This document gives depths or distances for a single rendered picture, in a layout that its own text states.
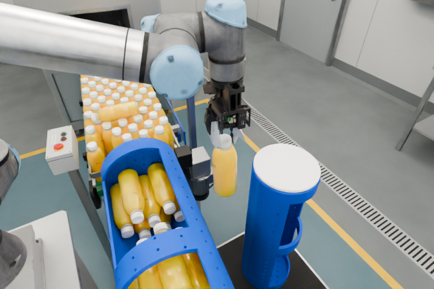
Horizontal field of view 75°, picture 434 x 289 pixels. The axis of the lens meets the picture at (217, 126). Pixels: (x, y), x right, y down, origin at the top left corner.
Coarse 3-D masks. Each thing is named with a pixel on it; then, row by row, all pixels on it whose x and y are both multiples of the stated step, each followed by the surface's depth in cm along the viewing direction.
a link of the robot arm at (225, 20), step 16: (208, 0) 50; (224, 0) 50; (240, 0) 50; (208, 16) 50; (224, 16) 49; (240, 16) 50; (208, 32) 50; (224, 32) 50; (240, 32) 51; (208, 48) 52; (224, 48) 52; (240, 48) 53; (224, 64) 54
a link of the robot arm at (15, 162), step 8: (0, 144) 64; (8, 144) 70; (0, 152) 63; (8, 152) 65; (16, 152) 71; (0, 160) 62; (8, 160) 65; (16, 160) 70; (0, 168) 63; (8, 168) 66; (16, 168) 70; (0, 176) 63; (8, 176) 66; (16, 176) 71; (0, 184) 63; (8, 184) 66; (0, 192) 63
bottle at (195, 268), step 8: (184, 256) 77; (192, 256) 77; (192, 264) 75; (200, 264) 76; (192, 272) 73; (200, 272) 74; (192, 280) 72; (200, 280) 72; (200, 288) 70; (208, 288) 71
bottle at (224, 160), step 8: (216, 152) 75; (224, 152) 74; (232, 152) 75; (216, 160) 75; (224, 160) 74; (232, 160) 75; (216, 168) 77; (224, 168) 75; (232, 168) 77; (216, 176) 79; (224, 176) 77; (232, 176) 78; (216, 184) 81; (224, 184) 80; (232, 184) 81; (216, 192) 83; (224, 192) 82; (232, 192) 83
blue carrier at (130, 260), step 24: (120, 144) 100; (144, 144) 99; (168, 144) 108; (120, 168) 105; (144, 168) 110; (168, 168) 93; (192, 216) 80; (120, 240) 92; (168, 240) 70; (192, 240) 72; (120, 264) 71; (144, 264) 66; (216, 264) 70; (120, 288) 68; (216, 288) 64
